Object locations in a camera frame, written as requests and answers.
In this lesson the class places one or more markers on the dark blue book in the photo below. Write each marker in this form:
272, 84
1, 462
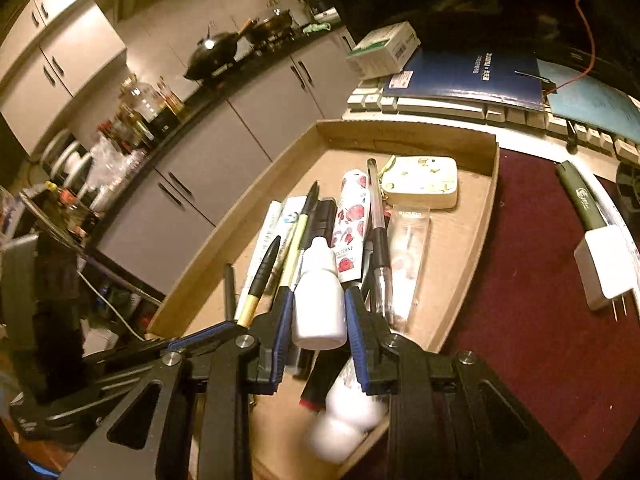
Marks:
481, 76

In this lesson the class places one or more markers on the white green box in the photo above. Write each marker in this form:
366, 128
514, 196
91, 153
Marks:
384, 51

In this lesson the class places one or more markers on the white kitchen cabinets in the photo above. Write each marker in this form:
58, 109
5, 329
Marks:
233, 133

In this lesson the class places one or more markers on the black gel pen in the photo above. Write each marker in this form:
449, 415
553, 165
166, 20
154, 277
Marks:
287, 275

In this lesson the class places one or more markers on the white strawberry print tube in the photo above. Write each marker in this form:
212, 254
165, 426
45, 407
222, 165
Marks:
350, 225

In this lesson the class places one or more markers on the brown cardboard tray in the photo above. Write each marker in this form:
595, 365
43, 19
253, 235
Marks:
332, 156

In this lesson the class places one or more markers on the thin black stick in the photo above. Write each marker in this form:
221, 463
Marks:
229, 293

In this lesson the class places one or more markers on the yellow black pen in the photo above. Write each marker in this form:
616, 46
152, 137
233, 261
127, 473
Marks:
258, 284

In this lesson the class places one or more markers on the black small fan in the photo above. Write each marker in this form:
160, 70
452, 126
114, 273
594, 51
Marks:
627, 184

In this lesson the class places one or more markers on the cream cartoon keychain case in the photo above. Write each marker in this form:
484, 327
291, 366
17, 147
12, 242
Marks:
429, 181

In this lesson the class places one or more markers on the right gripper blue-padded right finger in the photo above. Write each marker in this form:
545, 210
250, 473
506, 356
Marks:
451, 417

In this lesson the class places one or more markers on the black marker red cap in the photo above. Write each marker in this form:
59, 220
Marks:
327, 366

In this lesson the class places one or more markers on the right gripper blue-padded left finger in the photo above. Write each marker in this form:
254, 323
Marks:
148, 435

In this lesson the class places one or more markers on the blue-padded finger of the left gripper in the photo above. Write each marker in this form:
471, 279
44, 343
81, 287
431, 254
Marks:
202, 338

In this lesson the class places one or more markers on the black wok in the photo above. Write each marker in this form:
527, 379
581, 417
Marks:
215, 52

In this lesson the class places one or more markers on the light blue folder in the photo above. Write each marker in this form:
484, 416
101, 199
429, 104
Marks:
590, 102

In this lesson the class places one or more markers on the clear ballpoint pen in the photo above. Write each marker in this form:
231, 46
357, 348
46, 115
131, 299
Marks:
380, 262

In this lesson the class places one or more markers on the small white dropper bottle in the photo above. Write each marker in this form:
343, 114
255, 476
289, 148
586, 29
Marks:
319, 315

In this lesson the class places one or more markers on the beige keyboard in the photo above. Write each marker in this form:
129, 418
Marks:
371, 99

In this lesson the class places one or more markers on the white paint marker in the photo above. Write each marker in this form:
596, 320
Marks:
613, 216

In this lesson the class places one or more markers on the white power adapter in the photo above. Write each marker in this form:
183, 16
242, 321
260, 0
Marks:
606, 269

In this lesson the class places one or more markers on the thick black marker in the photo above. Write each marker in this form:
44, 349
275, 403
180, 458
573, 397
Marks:
321, 222

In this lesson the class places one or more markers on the dark red table cloth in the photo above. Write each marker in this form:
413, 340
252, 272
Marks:
525, 314

